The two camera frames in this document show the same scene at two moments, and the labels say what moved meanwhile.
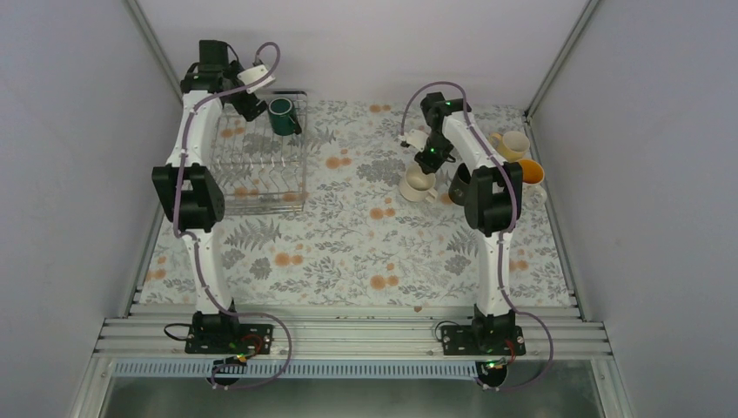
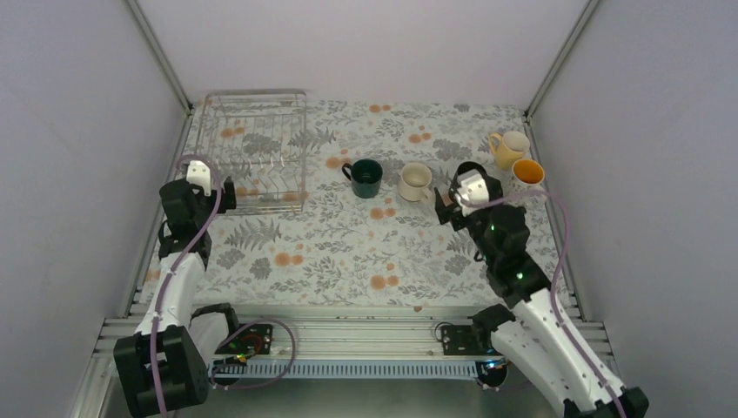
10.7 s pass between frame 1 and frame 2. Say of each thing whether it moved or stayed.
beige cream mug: stayed
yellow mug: stayed
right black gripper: moved
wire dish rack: stayed
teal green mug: moved
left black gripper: moved
